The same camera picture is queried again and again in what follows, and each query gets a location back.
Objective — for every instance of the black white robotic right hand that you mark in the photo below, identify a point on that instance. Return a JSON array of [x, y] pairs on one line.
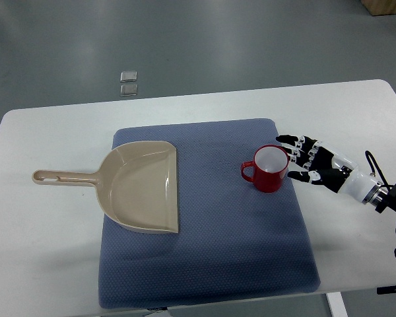
[[322, 165]]

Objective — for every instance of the black table control panel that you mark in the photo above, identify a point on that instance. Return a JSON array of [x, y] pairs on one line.
[[386, 290]]

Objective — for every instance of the upper metal floor plate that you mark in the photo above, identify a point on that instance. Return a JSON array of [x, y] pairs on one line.
[[128, 76]]

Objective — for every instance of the brown cardboard box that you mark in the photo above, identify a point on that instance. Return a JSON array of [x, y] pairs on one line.
[[380, 7]]

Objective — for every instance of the metal floor plate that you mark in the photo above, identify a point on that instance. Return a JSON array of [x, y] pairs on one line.
[[128, 76], [129, 90]]

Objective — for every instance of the white table leg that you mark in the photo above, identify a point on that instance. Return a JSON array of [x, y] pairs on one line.
[[336, 304]]

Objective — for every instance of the red cup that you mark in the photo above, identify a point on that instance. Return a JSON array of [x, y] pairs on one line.
[[267, 169]]

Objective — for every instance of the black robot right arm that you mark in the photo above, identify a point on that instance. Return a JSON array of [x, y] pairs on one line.
[[382, 196]]

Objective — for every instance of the lower metal floor plate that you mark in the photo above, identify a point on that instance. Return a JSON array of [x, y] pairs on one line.
[[129, 90]]

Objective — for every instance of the beige plastic dustpan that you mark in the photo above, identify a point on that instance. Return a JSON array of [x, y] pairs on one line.
[[136, 186]]

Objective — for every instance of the blue textured mat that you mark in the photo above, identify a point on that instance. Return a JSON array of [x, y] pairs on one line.
[[235, 242]]

